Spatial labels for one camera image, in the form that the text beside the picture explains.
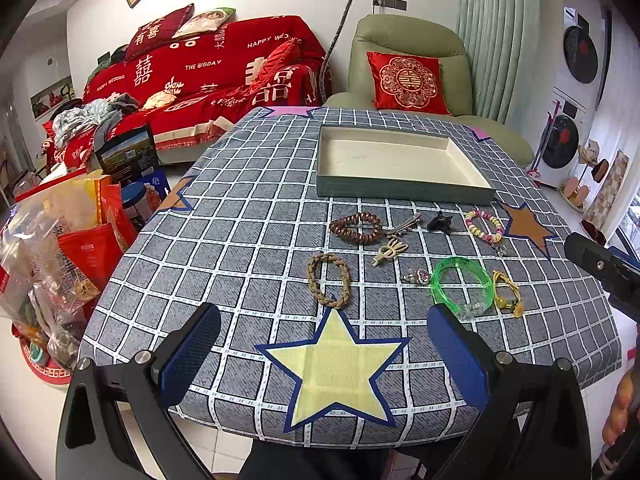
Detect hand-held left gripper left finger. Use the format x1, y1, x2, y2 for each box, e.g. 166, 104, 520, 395
56, 302, 223, 480

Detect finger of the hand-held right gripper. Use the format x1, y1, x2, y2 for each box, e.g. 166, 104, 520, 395
564, 232, 640, 322

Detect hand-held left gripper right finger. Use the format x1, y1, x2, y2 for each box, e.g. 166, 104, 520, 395
426, 304, 592, 480

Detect yellow cord bracelet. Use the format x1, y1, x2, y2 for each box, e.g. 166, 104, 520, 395
492, 269, 526, 318

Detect colourful beaded bracelet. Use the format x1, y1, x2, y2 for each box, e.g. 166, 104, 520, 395
464, 208, 507, 253

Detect gold bow hair clip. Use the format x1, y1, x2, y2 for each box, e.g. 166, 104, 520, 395
371, 240, 408, 266

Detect brown braided bracelet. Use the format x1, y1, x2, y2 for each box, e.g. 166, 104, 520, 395
307, 253, 352, 307

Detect brown spiral hair tie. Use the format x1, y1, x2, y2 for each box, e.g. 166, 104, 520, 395
329, 212, 383, 247

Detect grey-green jewelry tray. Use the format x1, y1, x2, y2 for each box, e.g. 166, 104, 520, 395
316, 124, 497, 206

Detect person's right hand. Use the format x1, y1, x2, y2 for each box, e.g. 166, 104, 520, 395
602, 374, 640, 448

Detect patterned panel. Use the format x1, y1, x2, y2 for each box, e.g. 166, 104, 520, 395
582, 150, 630, 226

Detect green translucent bangle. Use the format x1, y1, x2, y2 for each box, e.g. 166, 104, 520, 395
431, 256, 493, 321

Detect hat stand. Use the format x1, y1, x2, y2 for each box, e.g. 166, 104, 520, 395
560, 140, 611, 213

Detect white washing machine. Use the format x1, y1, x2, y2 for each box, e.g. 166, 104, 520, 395
532, 87, 588, 188

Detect grey checked star tablecloth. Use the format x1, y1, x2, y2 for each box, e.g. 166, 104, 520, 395
79, 106, 623, 451

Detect red mop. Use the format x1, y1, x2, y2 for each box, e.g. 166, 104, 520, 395
529, 100, 562, 181

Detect silver hair clip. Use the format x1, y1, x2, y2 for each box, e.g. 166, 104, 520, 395
385, 212, 423, 237

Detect red snack bag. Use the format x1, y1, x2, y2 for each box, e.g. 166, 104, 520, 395
57, 222, 126, 293

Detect red round basket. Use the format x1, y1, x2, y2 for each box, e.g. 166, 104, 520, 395
12, 325, 86, 387

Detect blue lid jar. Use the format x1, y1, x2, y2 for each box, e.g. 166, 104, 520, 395
120, 181, 161, 226

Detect blue printed box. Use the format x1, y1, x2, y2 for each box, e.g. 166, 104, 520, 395
142, 170, 168, 211

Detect clear plastic bags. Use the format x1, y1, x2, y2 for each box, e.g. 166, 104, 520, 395
0, 190, 101, 371

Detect black landscape photo box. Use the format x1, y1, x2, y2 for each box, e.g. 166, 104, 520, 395
95, 125, 161, 183

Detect light green curtain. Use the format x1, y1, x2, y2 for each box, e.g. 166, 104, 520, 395
457, 0, 540, 126

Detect cream cloth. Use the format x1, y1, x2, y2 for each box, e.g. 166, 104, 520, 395
142, 91, 178, 110

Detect red embroidered cushion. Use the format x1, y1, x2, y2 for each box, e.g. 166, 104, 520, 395
366, 51, 451, 115

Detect pile of grey clothes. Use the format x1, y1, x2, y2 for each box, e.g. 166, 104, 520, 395
52, 95, 138, 148

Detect red printed sofa cover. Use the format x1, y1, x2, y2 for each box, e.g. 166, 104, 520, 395
82, 15, 331, 166

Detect green armchair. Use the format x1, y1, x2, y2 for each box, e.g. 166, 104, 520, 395
322, 14, 533, 168

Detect red satin pillow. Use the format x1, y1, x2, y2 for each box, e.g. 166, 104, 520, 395
248, 40, 301, 106

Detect red pillow with characters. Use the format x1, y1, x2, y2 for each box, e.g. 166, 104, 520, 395
125, 4, 195, 61

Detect photo print pillow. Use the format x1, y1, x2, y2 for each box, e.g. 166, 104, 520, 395
172, 7, 236, 39

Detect flexible stand pole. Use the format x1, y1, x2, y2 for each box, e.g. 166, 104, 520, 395
320, 0, 379, 103

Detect wall picture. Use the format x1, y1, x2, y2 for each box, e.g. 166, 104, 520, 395
30, 76, 76, 121

